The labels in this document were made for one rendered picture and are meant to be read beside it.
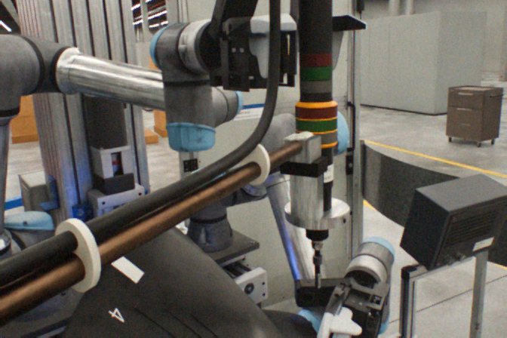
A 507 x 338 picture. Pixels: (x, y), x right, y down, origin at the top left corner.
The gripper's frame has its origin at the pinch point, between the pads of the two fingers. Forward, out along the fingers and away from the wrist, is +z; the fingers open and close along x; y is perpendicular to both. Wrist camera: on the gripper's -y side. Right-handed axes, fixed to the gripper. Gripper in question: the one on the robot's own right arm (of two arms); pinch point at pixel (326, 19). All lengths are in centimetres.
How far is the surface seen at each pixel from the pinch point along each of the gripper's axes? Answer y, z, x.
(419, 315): 164, -98, -181
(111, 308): 24.0, -4.3, 22.0
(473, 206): 42, -19, -70
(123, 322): 25.2, -3.4, 21.3
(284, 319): 48, -20, -10
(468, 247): 56, -21, -75
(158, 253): 23.4, -10.1, 15.0
